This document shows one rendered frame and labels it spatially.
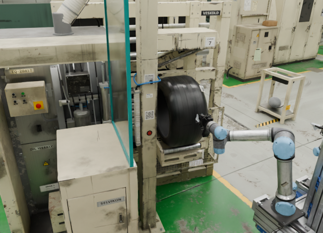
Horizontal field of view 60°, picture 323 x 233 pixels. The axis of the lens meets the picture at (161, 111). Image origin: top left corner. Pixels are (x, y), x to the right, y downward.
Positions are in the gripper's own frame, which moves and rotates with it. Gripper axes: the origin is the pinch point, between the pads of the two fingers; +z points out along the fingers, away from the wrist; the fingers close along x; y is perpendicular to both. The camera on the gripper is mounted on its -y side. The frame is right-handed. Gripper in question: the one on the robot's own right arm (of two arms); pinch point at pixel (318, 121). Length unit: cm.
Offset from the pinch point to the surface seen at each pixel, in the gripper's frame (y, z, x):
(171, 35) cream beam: -88, 17, -120
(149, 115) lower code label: -36, -15, -146
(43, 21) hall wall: -43, 829, -494
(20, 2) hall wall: -115, 810, -540
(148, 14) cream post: -109, -16, -136
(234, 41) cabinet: 25, 452, 61
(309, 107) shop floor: 128, 262, 148
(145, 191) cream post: 37, -16, -160
